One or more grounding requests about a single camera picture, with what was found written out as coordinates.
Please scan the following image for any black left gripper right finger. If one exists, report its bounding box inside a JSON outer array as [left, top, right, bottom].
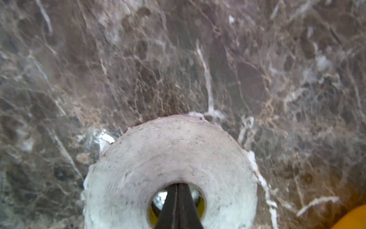
[[178, 183, 203, 229]]

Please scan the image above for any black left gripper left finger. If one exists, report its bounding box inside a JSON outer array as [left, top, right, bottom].
[[155, 184, 178, 229]]

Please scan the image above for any white tape roll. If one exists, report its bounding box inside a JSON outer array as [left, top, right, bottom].
[[83, 115, 257, 229]]

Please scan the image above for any yellow plastic storage box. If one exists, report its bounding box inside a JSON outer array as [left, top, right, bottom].
[[331, 205, 366, 229]]

